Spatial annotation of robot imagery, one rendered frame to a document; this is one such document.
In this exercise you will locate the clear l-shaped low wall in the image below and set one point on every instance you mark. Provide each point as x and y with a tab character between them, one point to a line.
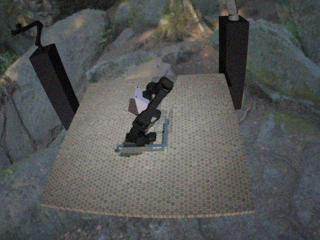
145	149

